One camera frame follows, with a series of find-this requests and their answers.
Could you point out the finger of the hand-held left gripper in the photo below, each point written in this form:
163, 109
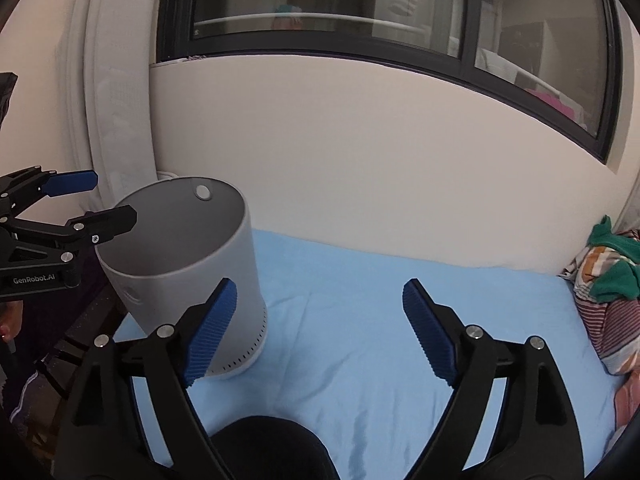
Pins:
107, 222
70, 182

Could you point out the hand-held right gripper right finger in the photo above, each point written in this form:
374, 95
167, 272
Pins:
430, 332

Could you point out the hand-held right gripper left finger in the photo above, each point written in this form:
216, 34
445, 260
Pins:
212, 332

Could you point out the white round bin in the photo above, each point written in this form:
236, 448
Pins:
165, 230

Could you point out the person's left hand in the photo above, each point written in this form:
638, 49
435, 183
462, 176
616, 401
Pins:
10, 320

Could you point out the dark purple cloth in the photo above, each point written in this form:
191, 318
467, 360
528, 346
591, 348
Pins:
45, 320

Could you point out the bed with blue sheet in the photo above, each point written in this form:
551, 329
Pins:
350, 310

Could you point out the white upright mattress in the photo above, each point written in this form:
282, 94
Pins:
115, 85

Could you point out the striped blanket bundle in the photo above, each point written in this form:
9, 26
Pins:
600, 320

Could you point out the green towel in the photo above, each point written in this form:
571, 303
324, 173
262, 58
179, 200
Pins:
617, 272

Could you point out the dark framed window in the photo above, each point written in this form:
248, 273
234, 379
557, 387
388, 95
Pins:
350, 0

